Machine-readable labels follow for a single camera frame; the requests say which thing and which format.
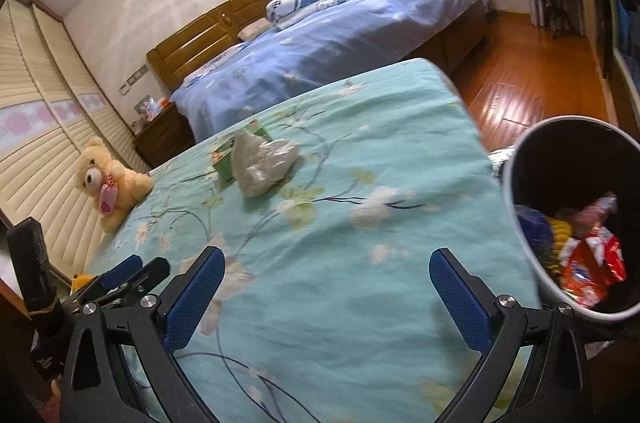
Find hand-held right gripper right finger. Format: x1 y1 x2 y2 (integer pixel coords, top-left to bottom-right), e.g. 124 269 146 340
429 248 596 423

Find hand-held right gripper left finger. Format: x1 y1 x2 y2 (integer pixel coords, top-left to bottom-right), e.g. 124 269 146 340
61 245 227 423

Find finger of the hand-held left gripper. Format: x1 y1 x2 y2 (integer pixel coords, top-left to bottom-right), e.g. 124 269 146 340
72 254 144 305
92 257 172 306

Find blue packet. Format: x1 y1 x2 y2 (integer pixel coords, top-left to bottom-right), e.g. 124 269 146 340
515 205 554 262

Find yellow spiky ball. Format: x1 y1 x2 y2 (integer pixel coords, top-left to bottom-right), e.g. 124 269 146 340
546 215 575 255

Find red orange snack packet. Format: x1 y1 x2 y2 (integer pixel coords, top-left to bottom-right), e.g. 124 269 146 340
559 243 609 308

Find green snack packet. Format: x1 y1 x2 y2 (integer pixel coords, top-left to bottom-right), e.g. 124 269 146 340
210 119 274 192

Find clear plastic bag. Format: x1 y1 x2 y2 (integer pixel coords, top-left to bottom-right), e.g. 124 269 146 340
234 130 303 198

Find red and white snack packet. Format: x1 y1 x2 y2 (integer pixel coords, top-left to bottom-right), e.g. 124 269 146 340
584 227 629 284

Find pink and white wrapper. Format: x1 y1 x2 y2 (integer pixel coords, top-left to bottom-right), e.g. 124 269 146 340
570 195 619 240

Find black bin with white rim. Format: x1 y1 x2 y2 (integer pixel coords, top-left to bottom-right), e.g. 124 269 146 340
501 115 640 323

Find beige teddy bear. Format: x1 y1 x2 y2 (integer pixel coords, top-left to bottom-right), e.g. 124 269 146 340
75 138 155 234

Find wooden nightstand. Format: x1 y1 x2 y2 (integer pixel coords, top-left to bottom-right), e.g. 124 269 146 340
134 103 196 168

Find cream louvered sliding doors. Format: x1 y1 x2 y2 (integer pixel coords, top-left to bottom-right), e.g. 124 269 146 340
0 0 151 285

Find teal floral blanket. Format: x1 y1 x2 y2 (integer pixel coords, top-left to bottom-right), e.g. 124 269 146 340
82 58 543 423

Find wooden bed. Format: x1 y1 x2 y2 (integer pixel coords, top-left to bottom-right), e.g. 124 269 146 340
147 0 494 84

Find small white pillow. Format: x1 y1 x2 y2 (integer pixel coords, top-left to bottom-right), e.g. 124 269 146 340
237 23 276 44

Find blue bed cover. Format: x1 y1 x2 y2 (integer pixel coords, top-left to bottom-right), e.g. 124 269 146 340
170 0 491 144

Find black glossy cabinet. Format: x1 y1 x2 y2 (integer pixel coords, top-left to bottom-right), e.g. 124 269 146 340
587 0 640 104

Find patterned curtain behind coat rack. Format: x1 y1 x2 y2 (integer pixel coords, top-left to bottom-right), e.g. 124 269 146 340
525 0 589 36

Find white and blue printed pillow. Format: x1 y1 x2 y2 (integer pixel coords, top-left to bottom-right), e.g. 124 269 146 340
265 0 351 30

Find wall switch panel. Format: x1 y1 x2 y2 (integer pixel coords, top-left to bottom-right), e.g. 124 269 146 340
120 65 150 96

